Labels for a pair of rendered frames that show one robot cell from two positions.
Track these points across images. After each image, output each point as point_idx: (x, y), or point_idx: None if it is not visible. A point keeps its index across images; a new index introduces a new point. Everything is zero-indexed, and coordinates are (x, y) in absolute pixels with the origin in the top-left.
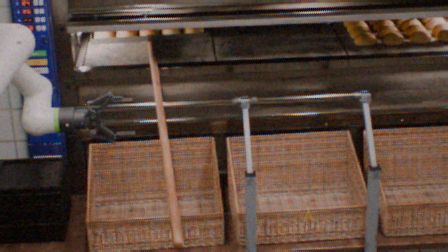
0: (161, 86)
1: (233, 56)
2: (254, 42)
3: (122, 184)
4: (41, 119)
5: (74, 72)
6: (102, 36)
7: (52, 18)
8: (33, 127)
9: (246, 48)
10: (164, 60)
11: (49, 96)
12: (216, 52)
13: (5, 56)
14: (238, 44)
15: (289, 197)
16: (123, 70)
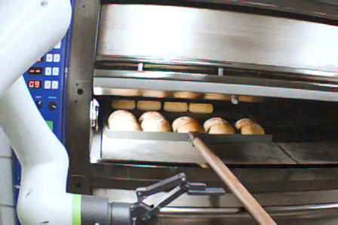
0: (219, 198)
1: (316, 160)
2: (329, 149)
3: None
4: (50, 208)
5: (89, 163)
6: (124, 127)
7: (68, 72)
8: (36, 220)
9: (325, 153)
10: (225, 161)
11: (64, 173)
12: (292, 155)
13: (12, 25)
14: (312, 149)
15: None
16: (166, 167)
